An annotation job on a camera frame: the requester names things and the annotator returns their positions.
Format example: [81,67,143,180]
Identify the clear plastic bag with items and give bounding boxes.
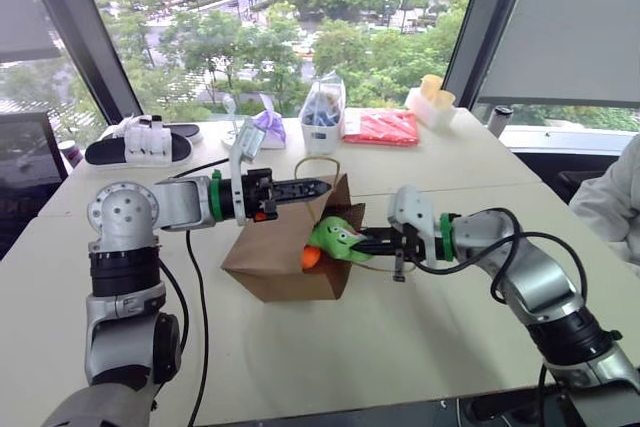
[301,70,348,128]

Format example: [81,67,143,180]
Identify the white storage container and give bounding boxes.
[298,111,347,156]

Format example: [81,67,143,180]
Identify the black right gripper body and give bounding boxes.
[392,225,427,283]

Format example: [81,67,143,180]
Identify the dark window frame post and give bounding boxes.
[441,0,527,109]
[17,0,132,124]

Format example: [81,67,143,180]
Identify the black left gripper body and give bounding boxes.
[243,168,280,223]

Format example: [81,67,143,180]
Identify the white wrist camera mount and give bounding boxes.
[222,116,266,227]
[387,185,442,268]

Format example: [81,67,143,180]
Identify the black and white slipper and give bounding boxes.
[84,119,194,169]
[106,114,204,146]

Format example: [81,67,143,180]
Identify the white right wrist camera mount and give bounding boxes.
[387,185,442,268]

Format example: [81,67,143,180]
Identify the brown paper bag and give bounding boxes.
[221,156,417,304]

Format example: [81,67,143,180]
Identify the person in white clothing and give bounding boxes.
[568,133,640,279]

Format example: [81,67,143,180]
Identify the white bottle with purple label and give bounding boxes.
[58,139,85,169]

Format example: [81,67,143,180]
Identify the red plastic packet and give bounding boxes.
[341,109,421,148]

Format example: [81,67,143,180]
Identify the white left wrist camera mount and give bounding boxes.
[222,116,266,227]

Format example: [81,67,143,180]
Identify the white plastic tray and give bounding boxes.
[404,87,459,129]

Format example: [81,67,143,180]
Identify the green plush toy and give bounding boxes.
[307,215,375,265]

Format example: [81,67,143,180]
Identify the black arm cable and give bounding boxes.
[413,206,589,306]
[158,157,232,427]

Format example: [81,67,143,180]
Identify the grey roller blind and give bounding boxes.
[0,0,62,64]
[477,0,640,109]

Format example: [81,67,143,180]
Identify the grey cylindrical bottle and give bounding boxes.
[486,105,515,139]

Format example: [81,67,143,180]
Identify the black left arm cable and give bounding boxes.
[158,157,232,427]

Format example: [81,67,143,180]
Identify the dark monitor screen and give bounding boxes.
[0,110,69,261]

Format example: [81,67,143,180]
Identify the orange plush toy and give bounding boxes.
[300,245,322,270]

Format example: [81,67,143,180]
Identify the purple cloth bundle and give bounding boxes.
[251,107,288,150]

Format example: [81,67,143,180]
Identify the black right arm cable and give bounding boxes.
[413,206,589,306]

